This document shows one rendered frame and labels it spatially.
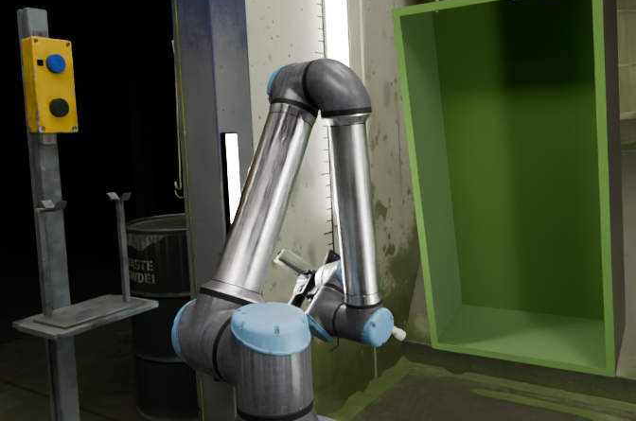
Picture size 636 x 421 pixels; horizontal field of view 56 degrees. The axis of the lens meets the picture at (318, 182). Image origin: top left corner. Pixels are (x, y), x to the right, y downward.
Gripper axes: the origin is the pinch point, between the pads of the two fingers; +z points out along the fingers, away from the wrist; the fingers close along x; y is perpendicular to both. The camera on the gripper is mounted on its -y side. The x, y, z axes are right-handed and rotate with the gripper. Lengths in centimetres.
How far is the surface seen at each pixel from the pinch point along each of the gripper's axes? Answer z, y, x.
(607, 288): -40, -38, 71
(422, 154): -6, -61, 13
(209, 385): 46, 36, -1
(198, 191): 23, -13, -43
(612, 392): 28, -46, 150
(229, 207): 15.1, -11.8, -31.6
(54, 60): -11, -9, -95
